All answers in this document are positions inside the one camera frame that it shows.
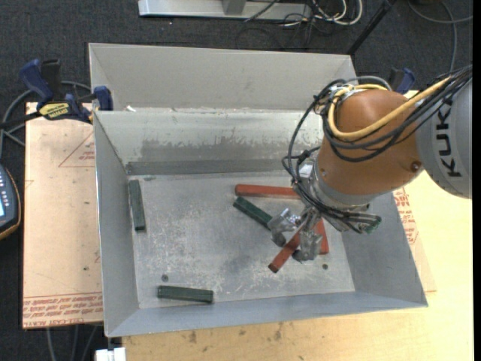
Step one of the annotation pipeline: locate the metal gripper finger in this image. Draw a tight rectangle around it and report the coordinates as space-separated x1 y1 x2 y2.
292 230 324 262
267 208 302 248

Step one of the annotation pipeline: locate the red-brown flat block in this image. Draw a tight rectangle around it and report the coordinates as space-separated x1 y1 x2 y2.
268 230 306 275
314 219 331 256
234 184 302 200

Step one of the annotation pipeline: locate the dark green flat block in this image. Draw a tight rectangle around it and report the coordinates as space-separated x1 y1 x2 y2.
232 196 274 228
156 284 215 305
127 179 147 232

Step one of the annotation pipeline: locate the grey metal bin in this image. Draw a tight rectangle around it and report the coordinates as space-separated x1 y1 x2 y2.
88 42 429 338

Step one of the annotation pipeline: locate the brown cardboard board, red print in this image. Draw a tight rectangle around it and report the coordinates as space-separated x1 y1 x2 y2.
22 102 439 330

